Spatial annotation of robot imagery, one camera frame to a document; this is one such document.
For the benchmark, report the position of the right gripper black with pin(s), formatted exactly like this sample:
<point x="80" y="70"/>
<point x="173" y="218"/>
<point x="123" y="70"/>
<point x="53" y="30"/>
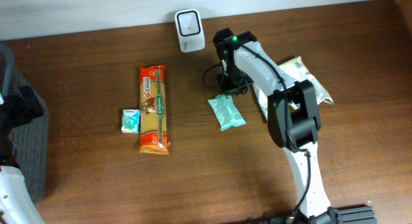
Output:
<point x="232" y="81"/>

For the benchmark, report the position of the white tube brown cap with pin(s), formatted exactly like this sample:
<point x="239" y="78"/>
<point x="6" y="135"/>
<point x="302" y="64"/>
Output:
<point x="261" y="100"/>

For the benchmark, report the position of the teal wet wipes pack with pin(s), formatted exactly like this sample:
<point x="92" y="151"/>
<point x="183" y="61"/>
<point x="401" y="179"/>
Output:
<point x="226" y="112"/>

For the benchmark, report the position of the orange spaghetti packet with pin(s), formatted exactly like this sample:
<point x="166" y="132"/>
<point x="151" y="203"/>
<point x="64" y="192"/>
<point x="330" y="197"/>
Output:
<point x="153" y="111"/>

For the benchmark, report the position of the small teal tissue pack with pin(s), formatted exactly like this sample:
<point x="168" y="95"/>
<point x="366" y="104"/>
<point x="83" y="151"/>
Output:
<point x="130" y="121"/>

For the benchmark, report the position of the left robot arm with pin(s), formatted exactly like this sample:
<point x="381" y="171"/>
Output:
<point x="16" y="204"/>

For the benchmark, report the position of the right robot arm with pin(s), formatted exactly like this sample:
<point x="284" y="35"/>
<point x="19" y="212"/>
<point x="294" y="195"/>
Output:
<point x="293" y="118"/>

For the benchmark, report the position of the white barcode scanner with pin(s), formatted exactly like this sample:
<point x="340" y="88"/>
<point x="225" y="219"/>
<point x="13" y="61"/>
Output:
<point x="190" y="30"/>

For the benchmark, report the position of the grey plastic mesh basket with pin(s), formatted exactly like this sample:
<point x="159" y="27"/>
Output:
<point x="30" y="139"/>

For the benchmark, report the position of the grey arm base mount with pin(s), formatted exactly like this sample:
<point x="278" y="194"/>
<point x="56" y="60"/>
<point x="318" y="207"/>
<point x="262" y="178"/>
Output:
<point x="355" y="215"/>

